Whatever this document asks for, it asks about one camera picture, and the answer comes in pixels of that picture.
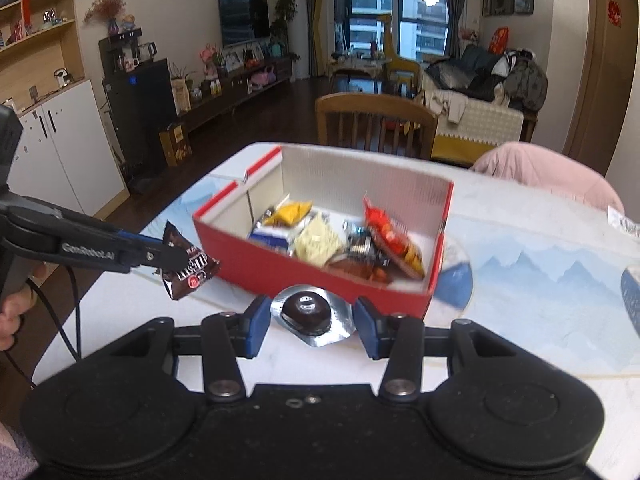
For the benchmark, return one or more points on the television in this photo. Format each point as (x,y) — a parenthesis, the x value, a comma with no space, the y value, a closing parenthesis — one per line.
(242,20)

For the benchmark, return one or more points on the large window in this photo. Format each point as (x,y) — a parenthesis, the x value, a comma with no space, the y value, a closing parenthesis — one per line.
(425,10)

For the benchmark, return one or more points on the red door ornament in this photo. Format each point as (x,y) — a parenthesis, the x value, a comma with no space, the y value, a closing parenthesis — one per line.
(614,12)

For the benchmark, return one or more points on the coffee table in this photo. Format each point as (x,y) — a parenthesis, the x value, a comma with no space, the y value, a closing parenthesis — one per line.
(350,67)

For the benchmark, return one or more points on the green plant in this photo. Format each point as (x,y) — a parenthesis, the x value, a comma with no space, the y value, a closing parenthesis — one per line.
(284,10)

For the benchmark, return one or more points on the sofa with cream cover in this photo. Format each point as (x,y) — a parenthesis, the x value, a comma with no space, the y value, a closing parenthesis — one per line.
(480,125)

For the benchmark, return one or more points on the pile of clothes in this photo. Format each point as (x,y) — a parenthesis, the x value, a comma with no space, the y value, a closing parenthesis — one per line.
(525,82)

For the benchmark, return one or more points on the wooden chair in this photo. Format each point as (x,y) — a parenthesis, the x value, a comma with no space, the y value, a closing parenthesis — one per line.
(375,102)

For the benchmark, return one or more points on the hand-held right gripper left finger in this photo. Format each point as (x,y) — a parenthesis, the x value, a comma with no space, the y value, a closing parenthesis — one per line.
(260,327)

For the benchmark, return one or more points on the dark wooden television cabinet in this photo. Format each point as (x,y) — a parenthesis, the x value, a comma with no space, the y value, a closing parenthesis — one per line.
(230,102)

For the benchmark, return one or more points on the wooden door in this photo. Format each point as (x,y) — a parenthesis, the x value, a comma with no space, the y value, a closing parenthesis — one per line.
(605,85)

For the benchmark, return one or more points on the black snack packet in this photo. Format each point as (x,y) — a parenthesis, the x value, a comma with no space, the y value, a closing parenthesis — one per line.
(362,249)

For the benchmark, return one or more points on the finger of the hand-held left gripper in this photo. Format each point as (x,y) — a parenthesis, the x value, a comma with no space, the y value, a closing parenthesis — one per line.
(142,239)
(155,259)

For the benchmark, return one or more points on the red cardboard box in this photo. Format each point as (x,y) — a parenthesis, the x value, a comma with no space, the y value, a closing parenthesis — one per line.
(250,265)

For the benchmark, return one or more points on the wooden wall shelf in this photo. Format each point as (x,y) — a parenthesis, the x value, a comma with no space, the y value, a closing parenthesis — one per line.
(45,65)

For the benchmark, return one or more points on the black fridge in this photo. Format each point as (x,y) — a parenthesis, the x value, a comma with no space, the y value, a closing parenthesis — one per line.
(145,115)

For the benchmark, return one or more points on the black coffee maker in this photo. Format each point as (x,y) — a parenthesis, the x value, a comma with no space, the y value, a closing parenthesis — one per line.
(112,52)

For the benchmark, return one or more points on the small white packet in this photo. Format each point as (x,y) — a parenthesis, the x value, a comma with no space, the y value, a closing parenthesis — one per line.
(622,222)

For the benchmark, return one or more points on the kraft paper bag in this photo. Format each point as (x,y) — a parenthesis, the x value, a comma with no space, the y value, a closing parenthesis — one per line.
(181,95)

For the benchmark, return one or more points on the pink padded chair cover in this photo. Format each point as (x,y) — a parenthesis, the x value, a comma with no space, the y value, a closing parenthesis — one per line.
(545,170)

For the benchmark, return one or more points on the dried flowers in vase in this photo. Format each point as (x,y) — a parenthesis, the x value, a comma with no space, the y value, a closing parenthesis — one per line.
(107,9)

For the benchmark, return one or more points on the yellow giraffe chair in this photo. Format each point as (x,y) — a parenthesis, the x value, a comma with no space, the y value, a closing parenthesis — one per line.
(400,67)

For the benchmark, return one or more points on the brown cardboard box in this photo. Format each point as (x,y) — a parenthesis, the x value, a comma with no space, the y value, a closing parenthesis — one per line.
(175,145)

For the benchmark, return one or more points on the brown foil snack packet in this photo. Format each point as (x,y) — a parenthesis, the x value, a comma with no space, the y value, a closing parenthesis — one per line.
(355,270)

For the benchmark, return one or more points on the curtain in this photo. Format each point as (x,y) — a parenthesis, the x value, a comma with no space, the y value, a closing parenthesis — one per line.
(455,5)
(320,20)

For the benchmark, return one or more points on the light blue snack packet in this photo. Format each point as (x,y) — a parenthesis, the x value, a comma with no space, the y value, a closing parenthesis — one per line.
(356,229)

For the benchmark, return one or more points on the pink handbag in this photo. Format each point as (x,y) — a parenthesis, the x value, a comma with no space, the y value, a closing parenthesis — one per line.
(262,79)

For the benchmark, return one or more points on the white tower air conditioner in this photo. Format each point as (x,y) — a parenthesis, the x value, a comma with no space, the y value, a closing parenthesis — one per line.
(299,35)

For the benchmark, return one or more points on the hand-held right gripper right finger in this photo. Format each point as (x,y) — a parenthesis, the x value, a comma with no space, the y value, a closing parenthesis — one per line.
(367,329)

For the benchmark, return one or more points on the round chocolate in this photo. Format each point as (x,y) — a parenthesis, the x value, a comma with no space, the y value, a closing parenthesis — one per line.
(305,312)

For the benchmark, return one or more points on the pale yellow snack packet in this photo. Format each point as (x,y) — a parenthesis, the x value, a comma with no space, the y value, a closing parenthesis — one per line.
(317,242)

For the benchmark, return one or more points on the brown candy packet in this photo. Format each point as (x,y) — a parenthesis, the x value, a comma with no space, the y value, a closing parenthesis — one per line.
(192,272)

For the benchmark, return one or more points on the white and blue snack packet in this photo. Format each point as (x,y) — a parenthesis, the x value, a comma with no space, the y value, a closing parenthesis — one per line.
(270,237)

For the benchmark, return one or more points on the person's left hand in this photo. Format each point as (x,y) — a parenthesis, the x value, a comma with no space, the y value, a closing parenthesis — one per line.
(12,317)

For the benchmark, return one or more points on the red chips packet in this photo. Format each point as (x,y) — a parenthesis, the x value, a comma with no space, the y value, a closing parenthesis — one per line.
(392,242)

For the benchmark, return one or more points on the white cabinet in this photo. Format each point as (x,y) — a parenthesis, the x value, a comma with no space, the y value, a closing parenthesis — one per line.
(75,150)

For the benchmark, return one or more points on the red bag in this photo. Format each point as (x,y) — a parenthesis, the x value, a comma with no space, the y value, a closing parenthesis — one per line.
(498,40)

